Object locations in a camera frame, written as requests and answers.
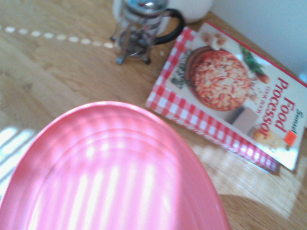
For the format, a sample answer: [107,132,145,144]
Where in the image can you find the pink round plate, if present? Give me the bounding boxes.
[0,101,231,230]

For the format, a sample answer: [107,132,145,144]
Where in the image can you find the red checkered book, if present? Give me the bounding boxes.
[145,26,281,173]

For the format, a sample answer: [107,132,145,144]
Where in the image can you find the glass French press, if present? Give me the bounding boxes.
[109,0,186,65]

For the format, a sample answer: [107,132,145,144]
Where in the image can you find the food processor cookbook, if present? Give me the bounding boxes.
[166,21,307,172]

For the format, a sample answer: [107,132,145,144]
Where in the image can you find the white water filter jug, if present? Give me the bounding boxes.
[112,0,169,23]

